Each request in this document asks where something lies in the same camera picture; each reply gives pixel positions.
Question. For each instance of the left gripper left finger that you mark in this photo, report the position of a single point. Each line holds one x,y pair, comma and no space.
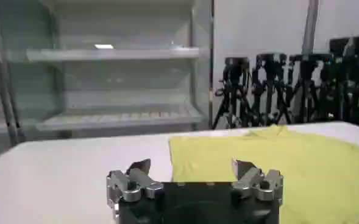
136,179

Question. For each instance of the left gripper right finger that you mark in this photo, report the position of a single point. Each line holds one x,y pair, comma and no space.
253,179

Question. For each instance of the yellow-green shirt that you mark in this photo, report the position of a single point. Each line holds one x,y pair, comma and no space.
289,161

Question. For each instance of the empty white display shelf unit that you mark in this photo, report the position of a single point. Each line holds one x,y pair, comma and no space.
124,54

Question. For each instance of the grey slanted metal pole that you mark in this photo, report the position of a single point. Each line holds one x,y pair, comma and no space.
310,27

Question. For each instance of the steel frame glass shelf rack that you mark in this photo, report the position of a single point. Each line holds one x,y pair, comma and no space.
5,91

